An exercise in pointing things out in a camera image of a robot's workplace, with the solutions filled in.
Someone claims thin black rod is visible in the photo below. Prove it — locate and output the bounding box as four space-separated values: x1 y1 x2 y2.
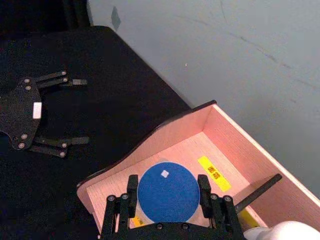
234 173 283 214

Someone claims round roll with blue face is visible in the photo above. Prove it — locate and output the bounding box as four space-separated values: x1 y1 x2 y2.
134 158 201 225

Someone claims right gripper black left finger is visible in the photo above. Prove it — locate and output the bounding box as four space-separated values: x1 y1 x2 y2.
99 174 140 240

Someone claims large yellow label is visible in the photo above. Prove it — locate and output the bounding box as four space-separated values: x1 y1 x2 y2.
197 155 231 193

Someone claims black table cloth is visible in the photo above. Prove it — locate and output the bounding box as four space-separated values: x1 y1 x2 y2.
0 24 193 240

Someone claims white rounded plastic piece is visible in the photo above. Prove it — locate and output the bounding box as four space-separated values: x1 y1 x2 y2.
243 220 320 240

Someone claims pale wooden tray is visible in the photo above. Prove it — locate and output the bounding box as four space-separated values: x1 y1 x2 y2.
76 99 320 240

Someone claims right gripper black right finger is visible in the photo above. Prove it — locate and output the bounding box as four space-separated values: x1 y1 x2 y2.
197 174 245 240

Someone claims small yellow label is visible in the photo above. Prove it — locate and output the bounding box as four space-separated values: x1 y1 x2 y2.
129 215 149 229

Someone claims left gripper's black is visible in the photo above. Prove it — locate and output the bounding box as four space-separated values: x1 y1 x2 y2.
0 70 90 159

